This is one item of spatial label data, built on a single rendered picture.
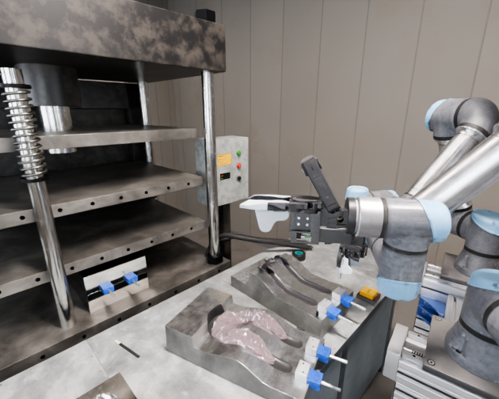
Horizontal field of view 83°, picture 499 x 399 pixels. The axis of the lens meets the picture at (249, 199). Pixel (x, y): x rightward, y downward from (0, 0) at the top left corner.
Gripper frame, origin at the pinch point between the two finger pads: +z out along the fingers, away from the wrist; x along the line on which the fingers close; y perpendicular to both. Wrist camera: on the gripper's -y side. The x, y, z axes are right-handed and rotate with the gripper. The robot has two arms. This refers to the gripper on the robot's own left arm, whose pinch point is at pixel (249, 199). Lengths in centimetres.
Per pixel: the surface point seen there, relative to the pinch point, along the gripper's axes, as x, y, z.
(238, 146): 118, -12, 31
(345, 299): 56, 48, -29
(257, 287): 62, 50, 8
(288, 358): 29, 57, -9
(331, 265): 102, 52, -28
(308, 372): 22, 55, -15
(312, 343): 34, 53, -16
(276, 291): 58, 49, -1
